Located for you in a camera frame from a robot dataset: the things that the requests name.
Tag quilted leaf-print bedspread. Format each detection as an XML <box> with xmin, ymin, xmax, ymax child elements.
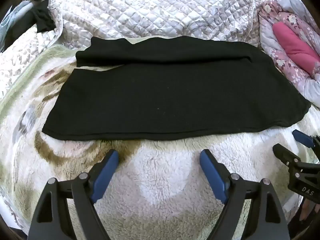
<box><xmin>0</xmin><ymin>0</ymin><xmax>265</xmax><ymax>100</ymax></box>

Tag black garment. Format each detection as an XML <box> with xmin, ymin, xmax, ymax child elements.
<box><xmin>5</xmin><ymin>0</ymin><xmax>56</xmax><ymax>48</ymax></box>

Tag pink floral comforter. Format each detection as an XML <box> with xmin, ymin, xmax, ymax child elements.
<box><xmin>257</xmin><ymin>0</ymin><xmax>320</xmax><ymax>103</ymax></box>

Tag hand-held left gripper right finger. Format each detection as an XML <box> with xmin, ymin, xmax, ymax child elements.
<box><xmin>199</xmin><ymin>149</ymin><xmax>290</xmax><ymax>240</ymax></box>

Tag black pants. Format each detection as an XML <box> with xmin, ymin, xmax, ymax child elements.
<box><xmin>42</xmin><ymin>36</ymin><xmax>312</xmax><ymax>141</ymax></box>

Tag floral fleece blanket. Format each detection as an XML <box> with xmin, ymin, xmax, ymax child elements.
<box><xmin>0</xmin><ymin>39</ymin><xmax>315</xmax><ymax>240</ymax></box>

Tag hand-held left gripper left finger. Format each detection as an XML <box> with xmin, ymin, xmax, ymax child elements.
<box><xmin>27</xmin><ymin>149</ymin><xmax>119</xmax><ymax>240</ymax></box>

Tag light blue cloth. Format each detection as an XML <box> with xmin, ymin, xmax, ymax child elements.
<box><xmin>0</xmin><ymin>0</ymin><xmax>33</xmax><ymax>43</ymax></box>

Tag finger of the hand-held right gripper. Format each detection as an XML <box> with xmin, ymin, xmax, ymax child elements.
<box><xmin>272</xmin><ymin>144</ymin><xmax>302</xmax><ymax>167</ymax></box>
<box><xmin>292</xmin><ymin>129</ymin><xmax>320</xmax><ymax>151</ymax></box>

